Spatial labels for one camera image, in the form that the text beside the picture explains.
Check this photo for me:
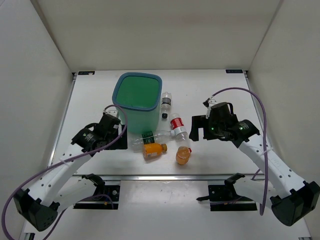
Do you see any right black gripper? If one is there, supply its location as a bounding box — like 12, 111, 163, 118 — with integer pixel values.
189, 115, 225, 142

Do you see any clear bottle red label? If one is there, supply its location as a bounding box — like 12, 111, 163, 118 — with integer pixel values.
169, 113, 188, 141

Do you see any clear bottle green label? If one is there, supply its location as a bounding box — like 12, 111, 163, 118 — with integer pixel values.
129, 130, 176, 152

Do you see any orange juice bottle red cap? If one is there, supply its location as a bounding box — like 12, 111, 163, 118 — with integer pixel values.
175, 146, 192, 165

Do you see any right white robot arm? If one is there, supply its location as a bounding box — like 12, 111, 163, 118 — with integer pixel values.
189, 102, 320, 227

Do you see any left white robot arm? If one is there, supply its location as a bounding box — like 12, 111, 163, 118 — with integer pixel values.
13, 110, 128, 232

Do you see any green plastic bin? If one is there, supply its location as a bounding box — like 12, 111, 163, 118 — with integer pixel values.
112, 72, 163, 134

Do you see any clear bottle black cap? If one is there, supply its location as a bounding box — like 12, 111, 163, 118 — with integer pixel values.
160, 91, 172, 120

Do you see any right table corner label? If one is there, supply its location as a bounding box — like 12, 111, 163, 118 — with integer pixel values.
225, 69, 243, 74

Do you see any table corner label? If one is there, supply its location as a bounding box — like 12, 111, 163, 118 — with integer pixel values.
225, 69, 243, 74
77, 71, 95, 76

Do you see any left table corner label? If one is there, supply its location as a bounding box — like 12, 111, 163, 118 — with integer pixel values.
77, 71, 95, 76

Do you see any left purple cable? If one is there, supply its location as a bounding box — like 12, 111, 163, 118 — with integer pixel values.
1, 104, 129, 240

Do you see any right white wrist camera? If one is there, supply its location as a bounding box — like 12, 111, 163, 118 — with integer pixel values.
202, 96, 218, 109

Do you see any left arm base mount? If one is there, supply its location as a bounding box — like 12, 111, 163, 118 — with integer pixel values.
73, 174, 121, 210

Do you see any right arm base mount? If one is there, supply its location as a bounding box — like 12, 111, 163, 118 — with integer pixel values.
196, 173, 257, 212

